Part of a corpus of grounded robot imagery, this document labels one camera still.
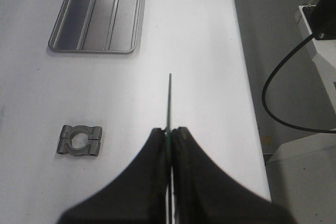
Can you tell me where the grey metal pipe clamp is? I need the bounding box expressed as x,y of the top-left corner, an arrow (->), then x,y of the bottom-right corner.
56,125 -> 102,156

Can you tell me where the black cable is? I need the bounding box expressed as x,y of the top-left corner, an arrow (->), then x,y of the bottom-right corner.
261,32 -> 336,134

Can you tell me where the green circuit board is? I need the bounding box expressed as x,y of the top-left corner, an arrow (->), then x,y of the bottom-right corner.
165,73 -> 174,224

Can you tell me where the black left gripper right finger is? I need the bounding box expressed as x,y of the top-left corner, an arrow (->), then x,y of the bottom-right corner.
171,127 -> 296,223

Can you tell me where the silver metal tray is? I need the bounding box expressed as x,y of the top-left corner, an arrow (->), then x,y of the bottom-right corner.
48,0 -> 142,54

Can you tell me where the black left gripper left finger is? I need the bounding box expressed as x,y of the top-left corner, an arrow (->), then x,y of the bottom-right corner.
58,128 -> 168,223

